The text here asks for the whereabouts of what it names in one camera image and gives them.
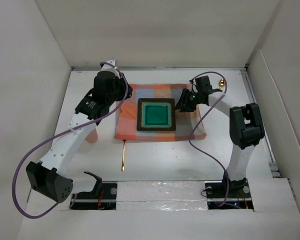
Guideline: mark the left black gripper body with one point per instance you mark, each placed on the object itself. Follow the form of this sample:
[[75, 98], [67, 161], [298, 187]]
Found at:
[[119, 92]]

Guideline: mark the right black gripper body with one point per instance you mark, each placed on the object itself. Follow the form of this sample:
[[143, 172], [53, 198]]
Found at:
[[191, 99]]

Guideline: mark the green square plate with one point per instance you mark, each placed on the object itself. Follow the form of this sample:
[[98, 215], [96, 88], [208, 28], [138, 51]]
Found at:
[[156, 114]]

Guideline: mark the orange blue checkered cloth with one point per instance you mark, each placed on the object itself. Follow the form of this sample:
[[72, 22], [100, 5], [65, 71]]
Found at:
[[126, 116]]

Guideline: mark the gold spoon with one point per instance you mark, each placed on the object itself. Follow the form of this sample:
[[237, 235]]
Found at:
[[222, 83]]

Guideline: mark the gold fork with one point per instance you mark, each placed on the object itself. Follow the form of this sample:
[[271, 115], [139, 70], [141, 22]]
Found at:
[[123, 155]]

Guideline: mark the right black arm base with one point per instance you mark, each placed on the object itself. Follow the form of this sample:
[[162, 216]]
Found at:
[[223, 196]]

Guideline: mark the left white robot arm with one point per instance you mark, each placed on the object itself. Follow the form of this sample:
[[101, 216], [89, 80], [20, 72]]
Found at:
[[48, 175]]

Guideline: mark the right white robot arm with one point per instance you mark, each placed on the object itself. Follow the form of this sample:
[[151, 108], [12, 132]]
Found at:
[[246, 128]]

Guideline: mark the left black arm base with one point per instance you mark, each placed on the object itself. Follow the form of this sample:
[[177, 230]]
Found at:
[[94, 194]]

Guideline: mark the pink plastic cup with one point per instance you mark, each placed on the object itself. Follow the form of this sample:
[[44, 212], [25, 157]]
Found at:
[[92, 137]]

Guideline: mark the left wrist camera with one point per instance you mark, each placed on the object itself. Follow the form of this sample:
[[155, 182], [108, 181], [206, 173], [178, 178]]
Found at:
[[108, 66]]

